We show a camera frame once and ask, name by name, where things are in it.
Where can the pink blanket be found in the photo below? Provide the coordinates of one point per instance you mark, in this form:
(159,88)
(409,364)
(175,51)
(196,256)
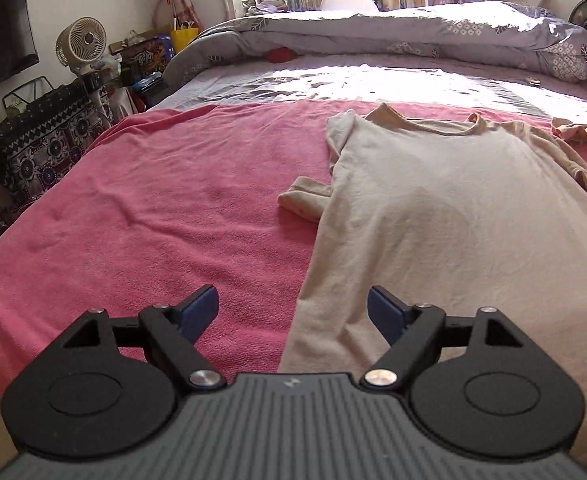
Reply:
(148,210)

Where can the white desk fan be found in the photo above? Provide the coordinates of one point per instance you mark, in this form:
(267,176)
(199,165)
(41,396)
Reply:
(85,40)

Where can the red cloth item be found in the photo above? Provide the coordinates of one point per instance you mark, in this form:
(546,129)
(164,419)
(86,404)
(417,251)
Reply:
(281,54)

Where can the purple patterned quilt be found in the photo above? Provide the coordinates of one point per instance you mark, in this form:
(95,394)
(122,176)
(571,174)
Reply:
(373,25)

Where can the beige T-shirt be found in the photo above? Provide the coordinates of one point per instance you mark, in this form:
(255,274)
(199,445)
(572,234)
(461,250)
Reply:
(448,210)

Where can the yellow gift bag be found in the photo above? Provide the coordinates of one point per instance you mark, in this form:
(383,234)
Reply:
(184,40)

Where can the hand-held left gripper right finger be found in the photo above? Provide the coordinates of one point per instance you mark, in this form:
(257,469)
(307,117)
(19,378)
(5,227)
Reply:
(386,312)

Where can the printed shopping bag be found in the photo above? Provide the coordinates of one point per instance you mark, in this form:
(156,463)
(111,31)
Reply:
(146,57)

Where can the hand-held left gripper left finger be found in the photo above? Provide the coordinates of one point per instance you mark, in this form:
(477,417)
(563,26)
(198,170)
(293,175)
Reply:
(198,310)

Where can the black patterned cloth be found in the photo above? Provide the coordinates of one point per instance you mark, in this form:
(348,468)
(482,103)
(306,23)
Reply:
(43,135)

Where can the lilac bed sheet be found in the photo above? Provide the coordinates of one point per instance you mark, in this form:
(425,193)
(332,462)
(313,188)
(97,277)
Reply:
(253,85)

